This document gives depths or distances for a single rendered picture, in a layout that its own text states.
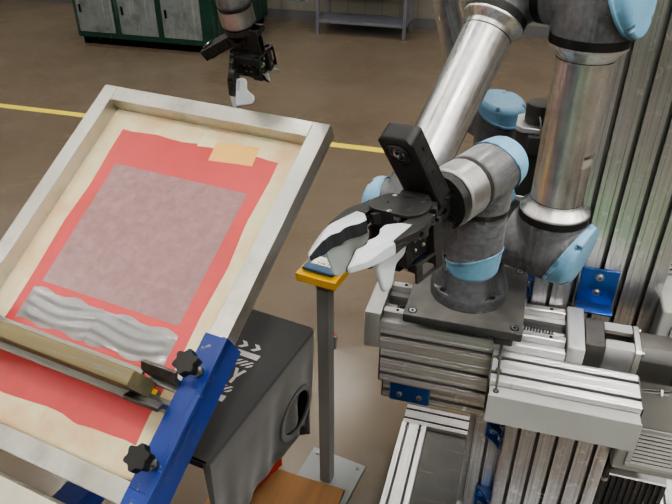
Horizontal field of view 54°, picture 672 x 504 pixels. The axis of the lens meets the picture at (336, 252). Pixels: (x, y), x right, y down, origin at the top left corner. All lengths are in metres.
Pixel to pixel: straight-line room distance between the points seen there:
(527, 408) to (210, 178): 0.77
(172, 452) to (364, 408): 1.78
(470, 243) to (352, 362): 2.17
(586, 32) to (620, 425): 0.67
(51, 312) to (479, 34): 0.94
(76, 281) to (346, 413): 1.63
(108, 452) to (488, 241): 0.73
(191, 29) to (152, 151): 6.08
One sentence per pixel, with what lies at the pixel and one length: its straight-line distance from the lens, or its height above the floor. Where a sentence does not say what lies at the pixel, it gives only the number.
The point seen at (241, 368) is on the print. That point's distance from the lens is 1.61.
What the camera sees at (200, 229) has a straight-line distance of 1.34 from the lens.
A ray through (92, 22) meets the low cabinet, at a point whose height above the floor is 0.24.
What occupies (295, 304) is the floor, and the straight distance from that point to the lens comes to 3.37.
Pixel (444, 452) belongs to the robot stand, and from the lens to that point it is 2.42.
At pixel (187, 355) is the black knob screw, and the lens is 1.10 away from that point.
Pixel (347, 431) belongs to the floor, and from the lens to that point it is 2.74.
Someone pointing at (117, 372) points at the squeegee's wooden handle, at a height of 1.29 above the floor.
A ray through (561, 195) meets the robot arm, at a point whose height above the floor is 1.54.
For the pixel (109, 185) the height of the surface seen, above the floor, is 1.39.
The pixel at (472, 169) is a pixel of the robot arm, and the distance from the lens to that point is 0.81.
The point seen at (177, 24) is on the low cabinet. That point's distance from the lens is 7.63.
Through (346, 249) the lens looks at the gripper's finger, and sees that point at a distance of 0.72.
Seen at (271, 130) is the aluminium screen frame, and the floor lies 1.51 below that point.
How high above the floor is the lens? 2.03
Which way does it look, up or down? 33 degrees down
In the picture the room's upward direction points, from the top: straight up
